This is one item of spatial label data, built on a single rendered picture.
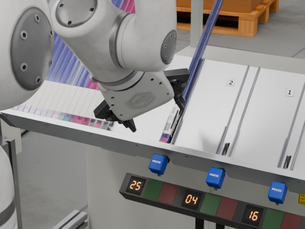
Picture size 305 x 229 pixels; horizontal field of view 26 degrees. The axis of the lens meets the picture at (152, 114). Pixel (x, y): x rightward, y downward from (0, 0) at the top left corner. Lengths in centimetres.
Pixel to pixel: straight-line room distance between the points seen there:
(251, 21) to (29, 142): 212
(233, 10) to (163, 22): 377
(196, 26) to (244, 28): 250
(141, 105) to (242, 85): 24
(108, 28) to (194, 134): 37
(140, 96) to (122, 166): 64
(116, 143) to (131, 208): 48
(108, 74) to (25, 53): 40
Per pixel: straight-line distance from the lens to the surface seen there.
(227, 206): 113
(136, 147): 122
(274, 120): 116
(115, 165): 166
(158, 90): 103
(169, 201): 116
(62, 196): 252
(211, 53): 207
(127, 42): 87
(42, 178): 266
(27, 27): 55
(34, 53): 56
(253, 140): 115
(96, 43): 88
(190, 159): 117
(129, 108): 105
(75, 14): 87
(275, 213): 111
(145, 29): 85
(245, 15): 458
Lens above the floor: 122
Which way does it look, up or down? 22 degrees down
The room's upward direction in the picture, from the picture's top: straight up
